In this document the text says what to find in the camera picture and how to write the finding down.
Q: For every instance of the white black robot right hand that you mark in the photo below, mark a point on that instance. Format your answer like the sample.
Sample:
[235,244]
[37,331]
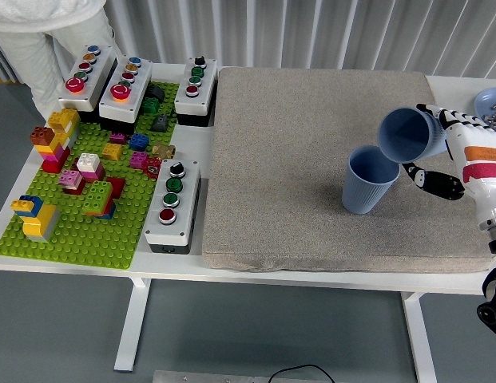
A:
[479,139]

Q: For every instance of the blue ribbed cup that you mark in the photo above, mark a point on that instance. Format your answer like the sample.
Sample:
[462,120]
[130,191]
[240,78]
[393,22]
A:
[363,191]
[429,139]

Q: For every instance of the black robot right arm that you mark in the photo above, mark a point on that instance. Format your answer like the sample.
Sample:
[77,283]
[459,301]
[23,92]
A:
[493,228]

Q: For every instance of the blue plate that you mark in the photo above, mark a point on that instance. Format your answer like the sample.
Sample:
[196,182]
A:
[481,101]

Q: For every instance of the white pleated curtain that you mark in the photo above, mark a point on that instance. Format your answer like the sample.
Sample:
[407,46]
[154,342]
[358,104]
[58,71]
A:
[351,32]

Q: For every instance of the grey-brown padded mat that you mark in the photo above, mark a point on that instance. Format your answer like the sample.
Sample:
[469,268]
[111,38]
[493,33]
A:
[279,167]

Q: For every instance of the white table leg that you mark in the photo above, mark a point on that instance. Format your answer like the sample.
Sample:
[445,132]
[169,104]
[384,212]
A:
[421,339]
[132,327]

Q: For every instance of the four-button control box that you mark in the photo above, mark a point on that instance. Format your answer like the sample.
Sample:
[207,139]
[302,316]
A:
[204,88]
[188,199]

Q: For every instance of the brass pipe fitting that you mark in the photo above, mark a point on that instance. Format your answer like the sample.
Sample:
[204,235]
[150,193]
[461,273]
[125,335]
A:
[163,150]

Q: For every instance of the grey sloped brick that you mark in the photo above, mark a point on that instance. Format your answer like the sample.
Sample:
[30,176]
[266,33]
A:
[159,123]

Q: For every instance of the dark grey arch brick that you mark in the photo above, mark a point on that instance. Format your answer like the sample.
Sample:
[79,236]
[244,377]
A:
[155,91]

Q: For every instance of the red valve handwheel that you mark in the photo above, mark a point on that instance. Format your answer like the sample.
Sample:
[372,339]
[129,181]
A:
[151,167]

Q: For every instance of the dark green brick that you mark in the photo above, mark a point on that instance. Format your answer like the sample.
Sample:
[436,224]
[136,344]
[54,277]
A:
[150,105]

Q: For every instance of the magenta brick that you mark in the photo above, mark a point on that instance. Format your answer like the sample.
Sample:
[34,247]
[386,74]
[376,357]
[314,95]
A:
[117,137]
[138,159]

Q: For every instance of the five-button control box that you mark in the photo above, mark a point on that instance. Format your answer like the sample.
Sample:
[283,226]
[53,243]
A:
[99,68]
[141,80]

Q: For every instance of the green-topped brick stack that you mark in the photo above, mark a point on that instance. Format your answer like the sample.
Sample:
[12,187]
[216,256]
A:
[96,195]

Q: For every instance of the green studded baseplate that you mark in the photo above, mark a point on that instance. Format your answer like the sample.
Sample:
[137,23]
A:
[92,239]

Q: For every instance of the pink white red brick stack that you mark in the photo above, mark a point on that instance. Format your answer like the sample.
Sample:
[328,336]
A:
[70,178]

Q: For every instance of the yellow white brick stack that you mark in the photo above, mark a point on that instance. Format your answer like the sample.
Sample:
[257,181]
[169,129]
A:
[64,117]

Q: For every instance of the brown-topped brick tower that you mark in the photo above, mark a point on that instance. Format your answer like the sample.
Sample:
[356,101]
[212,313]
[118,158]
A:
[42,136]

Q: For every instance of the yellow blue grey brick stack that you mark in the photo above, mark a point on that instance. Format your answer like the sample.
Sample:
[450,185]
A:
[36,227]

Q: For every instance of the person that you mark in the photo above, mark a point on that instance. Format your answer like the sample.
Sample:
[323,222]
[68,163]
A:
[32,60]

